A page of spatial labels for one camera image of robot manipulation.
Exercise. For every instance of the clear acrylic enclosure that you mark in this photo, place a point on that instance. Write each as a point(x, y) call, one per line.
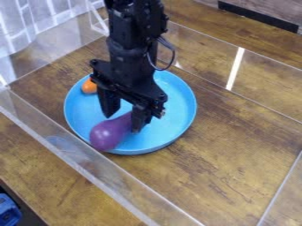
point(217, 163)

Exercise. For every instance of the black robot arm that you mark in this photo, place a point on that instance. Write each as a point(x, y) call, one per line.
point(137, 22)

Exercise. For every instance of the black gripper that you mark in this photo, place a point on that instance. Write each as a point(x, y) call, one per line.
point(126, 78)

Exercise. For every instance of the blue round tray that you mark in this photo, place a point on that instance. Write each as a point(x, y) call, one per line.
point(84, 114)

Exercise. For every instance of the purple toy eggplant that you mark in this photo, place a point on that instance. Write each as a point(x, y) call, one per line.
point(110, 132)

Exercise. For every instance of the blue object at corner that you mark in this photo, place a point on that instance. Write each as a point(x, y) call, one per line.
point(10, 211)

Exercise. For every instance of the orange toy carrot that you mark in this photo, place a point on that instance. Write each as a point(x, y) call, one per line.
point(89, 87)

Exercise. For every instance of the white mesh curtain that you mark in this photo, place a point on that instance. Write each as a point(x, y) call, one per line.
point(26, 18)

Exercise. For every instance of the black bar in background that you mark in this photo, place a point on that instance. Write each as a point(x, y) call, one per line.
point(280, 23)

